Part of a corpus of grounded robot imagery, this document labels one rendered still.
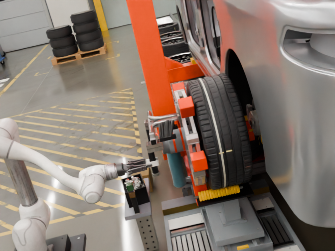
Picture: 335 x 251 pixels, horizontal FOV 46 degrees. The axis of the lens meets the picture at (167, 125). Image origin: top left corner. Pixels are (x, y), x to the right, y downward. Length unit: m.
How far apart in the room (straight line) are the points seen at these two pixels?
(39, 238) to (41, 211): 0.19
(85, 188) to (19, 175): 0.55
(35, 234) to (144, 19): 1.45
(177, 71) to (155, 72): 2.02
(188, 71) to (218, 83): 2.51
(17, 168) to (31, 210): 0.29
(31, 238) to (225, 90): 1.36
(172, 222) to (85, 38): 8.06
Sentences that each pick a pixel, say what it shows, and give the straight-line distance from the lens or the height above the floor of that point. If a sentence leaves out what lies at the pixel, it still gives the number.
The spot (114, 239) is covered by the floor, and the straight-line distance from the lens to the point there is 3.15.
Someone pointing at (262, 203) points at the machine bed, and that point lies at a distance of 3.04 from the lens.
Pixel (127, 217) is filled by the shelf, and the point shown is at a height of 0.44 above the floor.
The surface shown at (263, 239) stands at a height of 0.15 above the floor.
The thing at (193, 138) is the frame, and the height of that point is 0.96.
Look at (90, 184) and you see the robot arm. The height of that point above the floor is 0.88.
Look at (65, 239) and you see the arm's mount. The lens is 2.67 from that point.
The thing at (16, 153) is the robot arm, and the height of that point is 1.08.
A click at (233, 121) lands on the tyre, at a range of 2.07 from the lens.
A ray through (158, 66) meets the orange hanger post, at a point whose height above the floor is 1.21.
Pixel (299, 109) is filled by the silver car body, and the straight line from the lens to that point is 1.44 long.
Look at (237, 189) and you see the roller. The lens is 2.42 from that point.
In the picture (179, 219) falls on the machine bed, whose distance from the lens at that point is 3.02.
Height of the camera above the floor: 1.83
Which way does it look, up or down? 22 degrees down
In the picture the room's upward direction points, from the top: 13 degrees counter-clockwise
